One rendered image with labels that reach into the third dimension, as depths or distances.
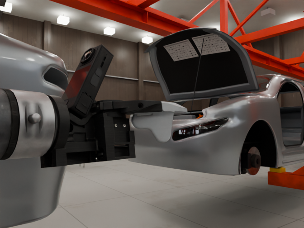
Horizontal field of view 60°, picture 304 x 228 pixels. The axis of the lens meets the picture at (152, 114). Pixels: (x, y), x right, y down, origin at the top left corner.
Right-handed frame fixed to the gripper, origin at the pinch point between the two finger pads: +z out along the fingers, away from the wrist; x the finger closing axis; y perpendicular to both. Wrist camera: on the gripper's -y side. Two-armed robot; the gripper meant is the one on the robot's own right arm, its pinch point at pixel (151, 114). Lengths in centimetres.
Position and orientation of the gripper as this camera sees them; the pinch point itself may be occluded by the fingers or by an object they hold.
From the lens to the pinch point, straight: 46.7
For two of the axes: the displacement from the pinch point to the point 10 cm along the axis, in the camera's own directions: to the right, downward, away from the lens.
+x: 7.5, -1.7, -6.3
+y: 1.0, 9.8, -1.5
